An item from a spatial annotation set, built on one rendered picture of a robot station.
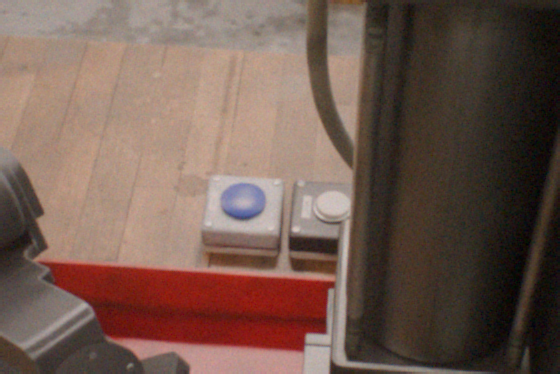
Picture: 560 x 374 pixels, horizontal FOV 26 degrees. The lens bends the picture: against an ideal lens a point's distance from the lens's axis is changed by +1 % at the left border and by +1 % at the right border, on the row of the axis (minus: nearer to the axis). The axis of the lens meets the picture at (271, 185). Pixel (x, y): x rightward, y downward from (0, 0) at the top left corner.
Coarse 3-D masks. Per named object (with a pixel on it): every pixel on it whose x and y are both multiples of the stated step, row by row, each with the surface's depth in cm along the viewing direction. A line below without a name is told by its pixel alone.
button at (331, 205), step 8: (328, 192) 107; (336, 192) 107; (320, 200) 106; (328, 200) 106; (336, 200) 106; (344, 200) 106; (320, 208) 106; (328, 208) 106; (336, 208) 106; (344, 208) 106; (328, 216) 105; (336, 216) 105; (344, 216) 106
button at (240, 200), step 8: (232, 184) 108; (240, 184) 108; (248, 184) 108; (224, 192) 107; (232, 192) 107; (240, 192) 107; (248, 192) 107; (256, 192) 107; (224, 200) 106; (232, 200) 106; (240, 200) 106; (248, 200) 106; (256, 200) 106; (264, 200) 107; (224, 208) 106; (232, 208) 106; (240, 208) 106; (248, 208) 106; (256, 208) 106; (232, 216) 106; (240, 216) 106; (248, 216) 106
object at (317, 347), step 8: (328, 296) 73; (328, 304) 73; (328, 312) 73; (328, 320) 72; (328, 328) 72; (312, 336) 66; (320, 336) 66; (328, 336) 66; (312, 344) 66; (320, 344) 66; (328, 344) 66; (304, 352) 66; (312, 352) 66; (320, 352) 66; (328, 352) 66; (304, 360) 65; (312, 360) 65; (320, 360) 65; (328, 360) 65; (304, 368) 65; (312, 368) 65; (320, 368) 65; (328, 368) 65
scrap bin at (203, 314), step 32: (64, 288) 101; (96, 288) 101; (128, 288) 100; (160, 288) 100; (192, 288) 100; (224, 288) 99; (256, 288) 99; (288, 288) 98; (320, 288) 98; (128, 320) 102; (160, 320) 102; (192, 320) 102; (224, 320) 102; (256, 320) 102; (288, 320) 102; (320, 320) 101; (160, 352) 99; (192, 352) 99; (224, 352) 99; (256, 352) 99; (288, 352) 99
